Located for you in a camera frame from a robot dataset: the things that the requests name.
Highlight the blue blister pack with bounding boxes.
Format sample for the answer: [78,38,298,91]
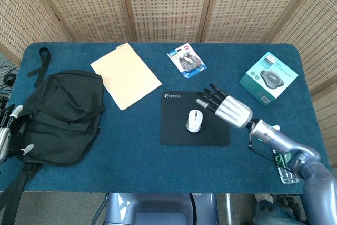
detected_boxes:
[166,45,208,79]

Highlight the blue table mat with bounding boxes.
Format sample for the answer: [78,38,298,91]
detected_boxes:
[0,42,331,195]

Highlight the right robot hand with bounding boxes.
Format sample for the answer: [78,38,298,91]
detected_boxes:
[195,83,253,129]

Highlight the speakerphone product box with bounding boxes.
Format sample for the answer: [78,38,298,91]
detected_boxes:
[239,51,299,106]

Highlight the black backpack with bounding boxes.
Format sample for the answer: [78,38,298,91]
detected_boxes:
[0,47,106,225]

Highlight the woven folding screen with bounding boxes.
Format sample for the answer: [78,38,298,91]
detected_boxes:
[0,0,337,169]

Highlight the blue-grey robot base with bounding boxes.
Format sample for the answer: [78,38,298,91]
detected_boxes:
[104,192,219,225]

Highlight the white computer mouse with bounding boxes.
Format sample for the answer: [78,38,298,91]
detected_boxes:
[185,109,203,133]

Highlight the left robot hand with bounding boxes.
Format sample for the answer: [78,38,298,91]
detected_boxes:
[0,104,35,164]

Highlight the beige notepad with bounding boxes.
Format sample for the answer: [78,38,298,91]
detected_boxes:
[90,42,163,111]

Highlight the black mouse pad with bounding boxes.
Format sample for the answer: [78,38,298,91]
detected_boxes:
[160,91,231,147]

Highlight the black floor cables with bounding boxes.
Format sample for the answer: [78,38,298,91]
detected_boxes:
[0,58,19,116]

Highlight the clear plastic water bottle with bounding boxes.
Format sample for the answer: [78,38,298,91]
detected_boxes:
[272,148,301,184]

